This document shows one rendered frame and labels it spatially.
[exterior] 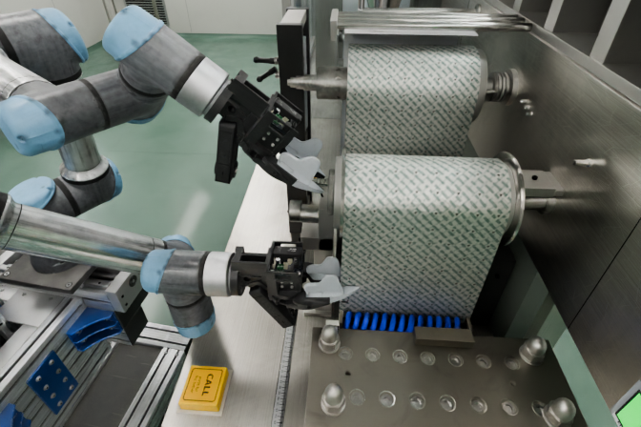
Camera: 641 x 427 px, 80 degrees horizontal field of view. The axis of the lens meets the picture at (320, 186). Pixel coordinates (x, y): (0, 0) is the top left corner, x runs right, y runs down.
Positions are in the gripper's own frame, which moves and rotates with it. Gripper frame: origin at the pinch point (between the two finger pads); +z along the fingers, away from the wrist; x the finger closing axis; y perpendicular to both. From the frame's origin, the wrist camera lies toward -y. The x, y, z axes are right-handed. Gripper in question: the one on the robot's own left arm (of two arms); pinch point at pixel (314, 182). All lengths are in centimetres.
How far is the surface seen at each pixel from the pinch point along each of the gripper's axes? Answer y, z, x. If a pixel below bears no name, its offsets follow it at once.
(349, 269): -4.5, 12.0, -8.4
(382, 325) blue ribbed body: -8.4, 23.4, -11.6
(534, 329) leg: -1, 70, 6
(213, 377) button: -36.5, 7.6, -16.8
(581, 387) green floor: -26, 164, 34
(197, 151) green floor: -169, -6, 212
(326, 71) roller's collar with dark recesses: 9.0, -6.4, 21.4
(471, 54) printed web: 29.1, 10.9, 20.1
